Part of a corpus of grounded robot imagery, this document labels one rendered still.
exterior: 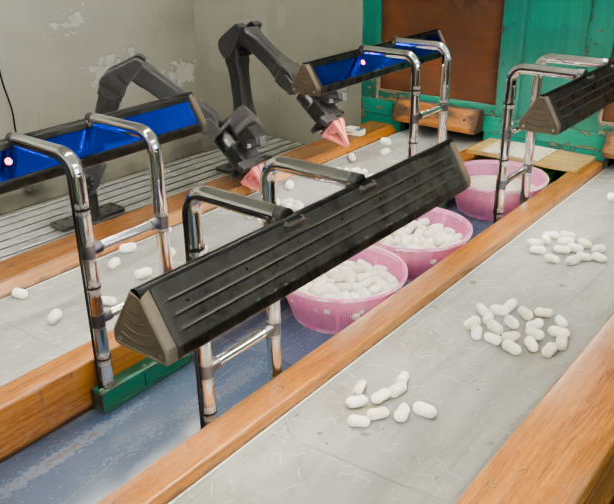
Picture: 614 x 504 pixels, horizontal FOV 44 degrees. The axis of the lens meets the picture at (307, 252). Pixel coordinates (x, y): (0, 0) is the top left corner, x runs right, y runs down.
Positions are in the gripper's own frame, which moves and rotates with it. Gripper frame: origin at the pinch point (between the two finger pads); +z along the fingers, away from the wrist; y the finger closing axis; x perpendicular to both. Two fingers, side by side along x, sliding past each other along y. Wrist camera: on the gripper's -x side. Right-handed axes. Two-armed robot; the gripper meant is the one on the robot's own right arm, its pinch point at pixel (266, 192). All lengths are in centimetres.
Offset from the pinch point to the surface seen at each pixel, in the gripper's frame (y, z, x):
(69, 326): -72, 12, -8
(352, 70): 11.6, -6.3, -36.2
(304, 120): 158, -65, 97
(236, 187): -3.2, -6.2, 4.6
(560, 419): -48, 74, -63
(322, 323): -38, 40, -26
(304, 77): -3.8, -8.6, -35.0
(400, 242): -3.1, 33.9, -26.1
